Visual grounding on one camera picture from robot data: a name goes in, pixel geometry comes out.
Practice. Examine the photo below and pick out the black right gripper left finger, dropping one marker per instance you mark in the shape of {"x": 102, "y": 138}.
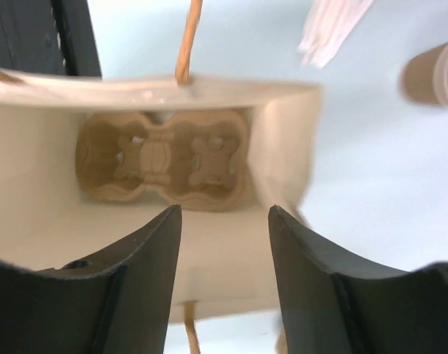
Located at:
{"x": 116, "y": 300}

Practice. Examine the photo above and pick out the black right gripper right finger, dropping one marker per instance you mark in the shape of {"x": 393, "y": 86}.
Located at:
{"x": 334, "y": 301}

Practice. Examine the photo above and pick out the beige paper takeout bag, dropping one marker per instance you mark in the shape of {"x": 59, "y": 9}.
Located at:
{"x": 224, "y": 266}

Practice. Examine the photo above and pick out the stack of brown paper cups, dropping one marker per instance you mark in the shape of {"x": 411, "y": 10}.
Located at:
{"x": 424, "y": 79}

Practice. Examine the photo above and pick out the paper-wrapped straw, lowest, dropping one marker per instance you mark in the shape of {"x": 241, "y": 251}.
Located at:
{"x": 327, "y": 25}

